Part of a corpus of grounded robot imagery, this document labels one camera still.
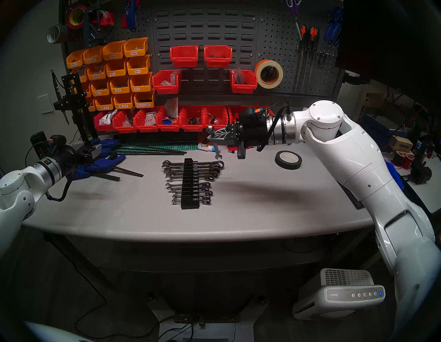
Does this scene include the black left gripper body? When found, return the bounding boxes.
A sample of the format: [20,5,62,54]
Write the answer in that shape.
[57,148,89,174]

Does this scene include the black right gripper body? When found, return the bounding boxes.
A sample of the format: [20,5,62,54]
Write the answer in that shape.
[226,117,273,159]

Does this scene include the chrome ratcheting combination wrench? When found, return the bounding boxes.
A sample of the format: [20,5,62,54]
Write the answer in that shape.
[165,175,215,182]
[167,187,213,194]
[165,170,220,177]
[163,165,223,173]
[171,193,214,201]
[165,183,212,190]
[206,125,222,160]

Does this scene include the black perforated cylinder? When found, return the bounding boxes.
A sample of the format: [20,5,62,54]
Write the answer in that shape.
[30,131,49,160]

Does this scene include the black tape roll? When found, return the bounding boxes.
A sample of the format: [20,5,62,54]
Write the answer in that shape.
[275,150,303,170]

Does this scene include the orange bin labelled M2.5-6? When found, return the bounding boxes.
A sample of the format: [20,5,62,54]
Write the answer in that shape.
[94,95,115,111]

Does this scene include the black soldering press stand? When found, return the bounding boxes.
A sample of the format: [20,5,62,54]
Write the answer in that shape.
[53,72,100,145]

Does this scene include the cream masking tape roll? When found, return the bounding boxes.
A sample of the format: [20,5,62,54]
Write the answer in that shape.
[254,59,284,89]

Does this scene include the green cutting mat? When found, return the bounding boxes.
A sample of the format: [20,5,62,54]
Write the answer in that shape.
[114,142,199,153]

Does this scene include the orange bin labelled M2.5-5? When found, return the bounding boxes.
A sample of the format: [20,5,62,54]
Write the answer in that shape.
[113,91,135,110]

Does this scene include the orange bin labelled M3-12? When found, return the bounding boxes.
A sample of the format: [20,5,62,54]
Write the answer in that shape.
[90,79,111,97]

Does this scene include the black soldering iron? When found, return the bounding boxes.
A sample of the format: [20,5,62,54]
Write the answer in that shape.
[51,70,70,125]

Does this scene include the shortest chrome ratcheting wrench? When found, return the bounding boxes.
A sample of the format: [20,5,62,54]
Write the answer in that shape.
[171,198,212,206]

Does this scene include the orange bin labelled M3-8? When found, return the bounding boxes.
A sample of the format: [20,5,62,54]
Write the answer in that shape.
[110,75,132,94]

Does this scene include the orange bin labelled M4-0.7X6 HEX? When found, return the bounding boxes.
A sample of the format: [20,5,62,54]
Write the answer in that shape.
[133,89,156,109]

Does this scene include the orange bin labelled M4X4X6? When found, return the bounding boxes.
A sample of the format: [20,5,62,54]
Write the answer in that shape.
[86,63,108,81]

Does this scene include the black wrench holder rack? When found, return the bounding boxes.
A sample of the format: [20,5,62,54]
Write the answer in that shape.
[181,158,201,210]

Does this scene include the orange bin labelled M3-6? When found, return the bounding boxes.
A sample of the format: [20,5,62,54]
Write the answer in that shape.
[130,72,153,92]

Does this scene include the orange bin labelled M4-6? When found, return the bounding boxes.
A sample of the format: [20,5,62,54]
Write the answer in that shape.
[105,59,129,78]

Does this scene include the orange bin labelled M3X5X4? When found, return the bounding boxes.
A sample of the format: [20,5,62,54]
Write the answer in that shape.
[66,49,86,69]

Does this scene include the orange bin labelled M3X8 BAD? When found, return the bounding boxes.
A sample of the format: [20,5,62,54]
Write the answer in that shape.
[83,46,105,64]

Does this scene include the orange bin labelled M3-4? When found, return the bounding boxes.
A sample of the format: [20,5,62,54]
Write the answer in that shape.
[126,54,151,76]

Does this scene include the dark grey pegboard tool panel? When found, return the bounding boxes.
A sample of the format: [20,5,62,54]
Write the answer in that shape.
[60,0,345,104]

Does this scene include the orange bin labelled M3X6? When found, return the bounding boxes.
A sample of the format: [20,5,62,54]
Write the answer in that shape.
[123,37,149,58]

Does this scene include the black metal clamp tool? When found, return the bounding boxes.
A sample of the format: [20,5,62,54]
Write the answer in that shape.
[83,2,116,47]

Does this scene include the dark blue storage crate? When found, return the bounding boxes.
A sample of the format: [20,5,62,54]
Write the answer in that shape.
[358,114,391,150]

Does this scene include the red and yellow tape roll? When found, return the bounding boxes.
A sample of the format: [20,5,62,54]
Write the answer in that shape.
[66,4,88,30]

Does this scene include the small cardboard box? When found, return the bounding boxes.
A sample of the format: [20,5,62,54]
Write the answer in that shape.
[389,135,413,153]

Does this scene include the black monitor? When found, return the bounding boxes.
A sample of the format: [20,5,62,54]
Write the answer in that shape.
[336,0,441,114]

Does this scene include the black desk device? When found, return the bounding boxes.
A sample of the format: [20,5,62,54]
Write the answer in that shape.
[410,138,433,185]

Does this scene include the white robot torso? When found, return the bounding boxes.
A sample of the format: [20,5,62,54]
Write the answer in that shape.
[24,321,93,342]

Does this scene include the black power strip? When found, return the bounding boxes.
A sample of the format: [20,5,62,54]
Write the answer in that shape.
[173,312,240,324]

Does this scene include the white air purifier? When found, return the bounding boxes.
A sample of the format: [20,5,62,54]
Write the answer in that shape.
[293,268,386,321]

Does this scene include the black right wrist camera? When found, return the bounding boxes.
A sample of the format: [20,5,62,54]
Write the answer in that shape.
[239,107,267,121]

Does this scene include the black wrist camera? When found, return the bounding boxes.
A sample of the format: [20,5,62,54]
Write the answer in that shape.
[47,134,68,152]
[239,107,267,121]

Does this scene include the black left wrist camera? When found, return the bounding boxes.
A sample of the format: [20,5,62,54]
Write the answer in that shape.
[47,134,68,152]

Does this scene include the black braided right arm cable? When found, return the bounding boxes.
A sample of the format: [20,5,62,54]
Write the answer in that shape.
[257,101,293,152]

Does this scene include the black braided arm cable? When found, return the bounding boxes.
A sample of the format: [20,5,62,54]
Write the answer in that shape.
[45,169,78,202]
[257,101,293,152]

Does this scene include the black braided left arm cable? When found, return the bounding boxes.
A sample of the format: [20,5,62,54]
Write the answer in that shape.
[45,169,78,202]

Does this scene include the white wall light switch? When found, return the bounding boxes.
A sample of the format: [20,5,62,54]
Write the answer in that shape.
[37,94,54,114]

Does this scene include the orange handled screwdriver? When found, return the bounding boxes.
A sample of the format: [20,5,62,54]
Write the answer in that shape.
[308,27,318,93]
[299,25,308,93]

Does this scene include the grey duct tape roll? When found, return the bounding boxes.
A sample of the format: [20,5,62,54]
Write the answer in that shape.
[47,24,69,44]

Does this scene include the blue handled pliers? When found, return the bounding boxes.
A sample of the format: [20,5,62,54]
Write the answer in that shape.
[323,6,344,45]
[121,0,141,32]

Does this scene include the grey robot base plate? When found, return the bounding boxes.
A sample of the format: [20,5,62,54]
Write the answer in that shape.
[148,295,269,342]

